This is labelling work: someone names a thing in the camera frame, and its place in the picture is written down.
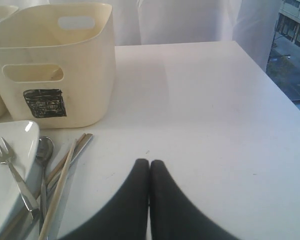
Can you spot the small steel fork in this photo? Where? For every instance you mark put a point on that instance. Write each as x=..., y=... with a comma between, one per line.
x=7, y=154

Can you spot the steel knife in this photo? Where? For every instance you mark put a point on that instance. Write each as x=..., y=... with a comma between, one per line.
x=52, y=184

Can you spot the cream bin with square mark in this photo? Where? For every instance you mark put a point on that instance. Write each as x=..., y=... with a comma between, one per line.
x=58, y=64

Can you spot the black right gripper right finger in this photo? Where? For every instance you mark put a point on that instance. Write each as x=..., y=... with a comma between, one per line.
x=173, y=216

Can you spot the white curtain backdrop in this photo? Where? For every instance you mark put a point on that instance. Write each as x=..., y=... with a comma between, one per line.
x=250, y=23

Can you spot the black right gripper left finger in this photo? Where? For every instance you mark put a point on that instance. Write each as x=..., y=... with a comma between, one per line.
x=125, y=215

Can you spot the steel spoon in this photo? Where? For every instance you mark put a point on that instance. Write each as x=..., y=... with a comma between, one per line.
x=44, y=153

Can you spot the wooden chopstick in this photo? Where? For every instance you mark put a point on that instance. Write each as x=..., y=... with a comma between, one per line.
x=15, y=225
x=48, y=214

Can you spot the white square plate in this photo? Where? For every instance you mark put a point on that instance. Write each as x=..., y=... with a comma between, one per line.
x=23, y=137

